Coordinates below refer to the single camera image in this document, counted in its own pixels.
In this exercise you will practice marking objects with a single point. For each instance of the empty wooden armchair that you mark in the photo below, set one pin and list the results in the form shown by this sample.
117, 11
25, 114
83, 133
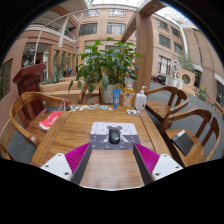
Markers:
160, 108

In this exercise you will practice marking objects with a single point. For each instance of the wooden armchair holding red bag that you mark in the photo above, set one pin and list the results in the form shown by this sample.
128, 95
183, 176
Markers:
23, 113

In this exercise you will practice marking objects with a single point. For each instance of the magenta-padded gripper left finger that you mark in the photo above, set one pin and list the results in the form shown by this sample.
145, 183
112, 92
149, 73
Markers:
77, 158

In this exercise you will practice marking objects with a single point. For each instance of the wooden chair behind plant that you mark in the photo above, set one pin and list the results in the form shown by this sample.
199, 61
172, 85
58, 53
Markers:
82, 96

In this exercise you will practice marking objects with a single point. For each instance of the white pump bottle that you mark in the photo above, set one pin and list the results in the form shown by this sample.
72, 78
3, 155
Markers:
140, 101

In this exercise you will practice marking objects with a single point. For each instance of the black notebook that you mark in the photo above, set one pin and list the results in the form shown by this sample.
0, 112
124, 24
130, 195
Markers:
182, 142

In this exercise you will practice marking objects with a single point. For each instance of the dark parked car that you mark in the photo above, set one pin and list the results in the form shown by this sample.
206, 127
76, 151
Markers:
161, 79

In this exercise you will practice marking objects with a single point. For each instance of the clear plastic packet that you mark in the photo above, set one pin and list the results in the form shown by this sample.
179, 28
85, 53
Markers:
131, 112

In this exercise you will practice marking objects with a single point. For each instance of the green potted plant white pot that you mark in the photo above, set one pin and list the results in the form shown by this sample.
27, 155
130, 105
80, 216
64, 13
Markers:
106, 63

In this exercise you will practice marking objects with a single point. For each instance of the red paper bag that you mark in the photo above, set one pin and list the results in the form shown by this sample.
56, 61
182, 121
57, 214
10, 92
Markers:
50, 120

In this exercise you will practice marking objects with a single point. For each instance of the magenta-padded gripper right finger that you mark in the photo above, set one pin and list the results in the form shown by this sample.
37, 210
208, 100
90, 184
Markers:
148, 159

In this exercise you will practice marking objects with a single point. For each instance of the white sculpture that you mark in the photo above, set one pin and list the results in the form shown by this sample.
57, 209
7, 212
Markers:
175, 68

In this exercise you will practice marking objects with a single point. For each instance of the yellow flowering plant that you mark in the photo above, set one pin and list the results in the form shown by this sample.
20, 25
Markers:
202, 93

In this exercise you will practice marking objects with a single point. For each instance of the black computer mouse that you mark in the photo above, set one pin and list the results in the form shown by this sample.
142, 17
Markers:
114, 136

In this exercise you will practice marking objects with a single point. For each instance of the blue squeeze tube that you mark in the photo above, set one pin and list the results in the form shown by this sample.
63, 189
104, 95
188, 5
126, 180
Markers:
116, 98

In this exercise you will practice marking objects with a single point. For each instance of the dark red wooden lectern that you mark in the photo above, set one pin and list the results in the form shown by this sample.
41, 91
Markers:
30, 80

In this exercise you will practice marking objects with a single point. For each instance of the wooden armchair holding notebook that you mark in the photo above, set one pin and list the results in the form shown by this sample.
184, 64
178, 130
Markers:
196, 153

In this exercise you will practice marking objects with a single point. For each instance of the yellow dish soap bottle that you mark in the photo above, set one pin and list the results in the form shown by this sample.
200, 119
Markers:
128, 98

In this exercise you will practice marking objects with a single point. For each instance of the grey white printed mouse pad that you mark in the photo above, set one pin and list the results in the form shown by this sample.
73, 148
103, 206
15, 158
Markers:
98, 136

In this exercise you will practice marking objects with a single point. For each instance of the small black round object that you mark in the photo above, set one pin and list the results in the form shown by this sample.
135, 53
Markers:
68, 108

